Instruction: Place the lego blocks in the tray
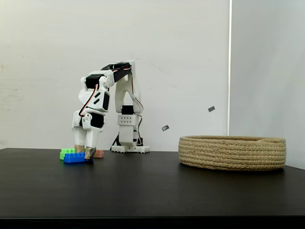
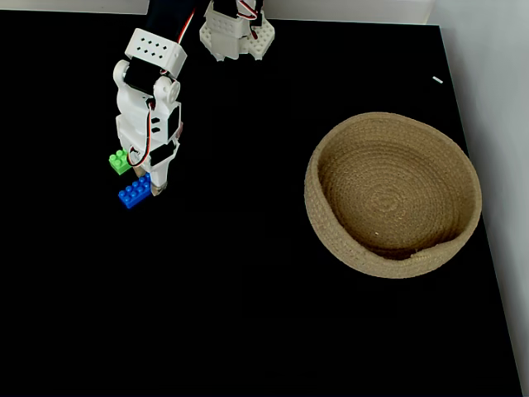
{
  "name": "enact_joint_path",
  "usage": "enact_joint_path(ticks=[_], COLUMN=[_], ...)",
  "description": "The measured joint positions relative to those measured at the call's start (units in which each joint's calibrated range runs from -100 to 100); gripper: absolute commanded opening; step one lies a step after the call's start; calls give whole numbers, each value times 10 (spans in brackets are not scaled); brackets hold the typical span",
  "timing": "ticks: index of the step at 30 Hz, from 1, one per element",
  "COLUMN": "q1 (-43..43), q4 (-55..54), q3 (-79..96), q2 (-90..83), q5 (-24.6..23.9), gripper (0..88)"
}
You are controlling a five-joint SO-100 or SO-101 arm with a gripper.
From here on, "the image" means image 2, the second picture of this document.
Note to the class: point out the green lego block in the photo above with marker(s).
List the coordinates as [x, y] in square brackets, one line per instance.
[117, 162]

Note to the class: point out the blue lego block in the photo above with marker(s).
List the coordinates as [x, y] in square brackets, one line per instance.
[132, 194]

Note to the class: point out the small white scrap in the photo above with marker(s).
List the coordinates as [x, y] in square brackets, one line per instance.
[437, 79]

